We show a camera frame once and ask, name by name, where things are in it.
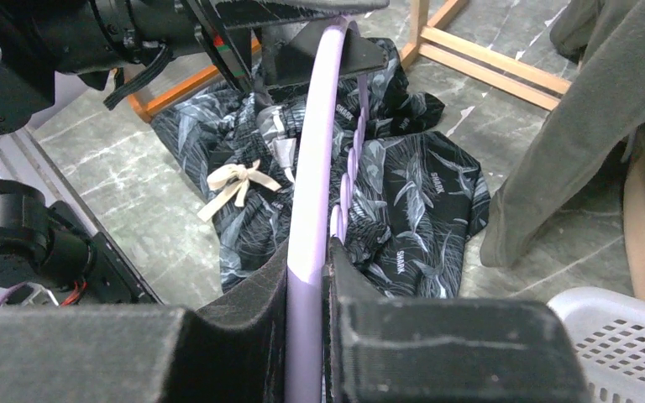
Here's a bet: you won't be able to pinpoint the white plastic laundry basket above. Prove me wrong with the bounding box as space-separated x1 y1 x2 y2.
548 287 645 403

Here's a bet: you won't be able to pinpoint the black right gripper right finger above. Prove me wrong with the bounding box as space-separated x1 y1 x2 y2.
323 238 592 402

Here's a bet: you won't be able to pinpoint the olive green shorts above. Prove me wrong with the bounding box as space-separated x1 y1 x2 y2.
480 1 645 267

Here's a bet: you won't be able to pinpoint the orange wooden shelf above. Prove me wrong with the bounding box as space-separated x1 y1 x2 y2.
127 54 223 123

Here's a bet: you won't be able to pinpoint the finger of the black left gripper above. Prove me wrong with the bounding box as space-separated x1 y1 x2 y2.
260 23 388 87
211 0 390 29

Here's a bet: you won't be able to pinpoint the dark shark print shorts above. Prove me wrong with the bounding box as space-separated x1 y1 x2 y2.
152 38 490 298

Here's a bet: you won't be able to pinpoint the lilac plastic hanger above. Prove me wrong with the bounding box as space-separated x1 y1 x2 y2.
284 17 356 402

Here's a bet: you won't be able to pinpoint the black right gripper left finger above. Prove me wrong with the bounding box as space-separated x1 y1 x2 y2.
0 245 287 402

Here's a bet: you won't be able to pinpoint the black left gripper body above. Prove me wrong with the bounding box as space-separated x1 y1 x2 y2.
0 0 257 138

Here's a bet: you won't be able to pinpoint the wooden clothes rack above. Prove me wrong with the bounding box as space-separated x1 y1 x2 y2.
400 0 571 111

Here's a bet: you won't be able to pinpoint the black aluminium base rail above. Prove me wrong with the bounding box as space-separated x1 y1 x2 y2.
0 130 161 305

